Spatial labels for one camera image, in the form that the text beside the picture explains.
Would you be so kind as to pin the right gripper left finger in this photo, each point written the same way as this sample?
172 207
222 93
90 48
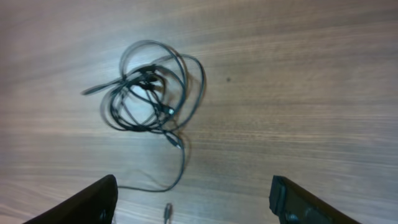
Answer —
94 204

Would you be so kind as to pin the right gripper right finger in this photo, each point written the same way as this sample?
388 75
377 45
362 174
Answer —
295 205

